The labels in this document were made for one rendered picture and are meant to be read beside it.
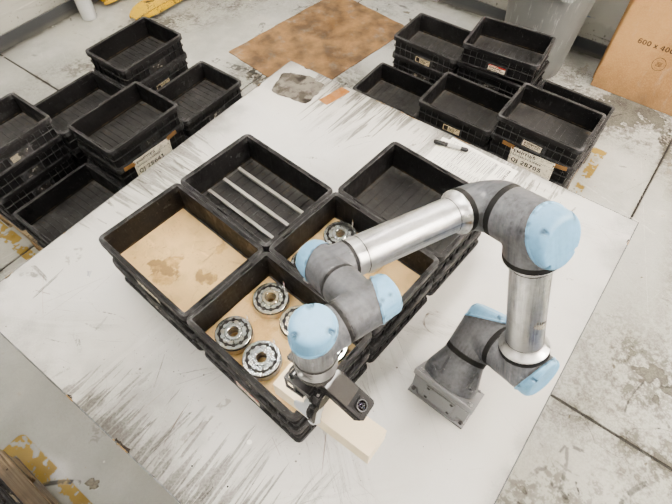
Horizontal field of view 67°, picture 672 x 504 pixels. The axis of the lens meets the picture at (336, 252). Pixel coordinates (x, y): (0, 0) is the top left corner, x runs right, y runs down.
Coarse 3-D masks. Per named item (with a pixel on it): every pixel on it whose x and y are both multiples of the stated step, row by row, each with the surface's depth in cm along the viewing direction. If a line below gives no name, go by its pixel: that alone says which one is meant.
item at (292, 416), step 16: (272, 256) 144; (240, 272) 141; (288, 272) 141; (224, 288) 138; (208, 304) 135; (192, 320) 132; (208, 336) 129; (368, 336) 129; (224, 352) 127; (240, 368) 126; (256, 384) 122; (272, 400) 120; (288, 416) 118
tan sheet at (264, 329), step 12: (252, 300) 147; (228, 312) 145; (240, 312) 145; (252, 312) 145; (216, 324) 142; (252, 324) 142; (264, 324) 142; (276, 324) 142; (264, 336) 140; (276, 336) 140; (288, 348) 138; (348, 348) 138; (240, 360) 136; (264, 360) 136; (288, 360) 136; (264, 384) 133; (276, 396) 131; (288, 408) 129
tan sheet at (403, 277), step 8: (328, 224) 163; (320, 232) 161; (392, 264) 154; (400, 264) 154; (376, 272) 152; (384, 272) 152; (392, 272) 152; (400, 272) 152; (408, 272) 152; (392, 280) 151; (400, 280) 151; (408, 280) 151; (400, 288) 149; (408, 288) 149
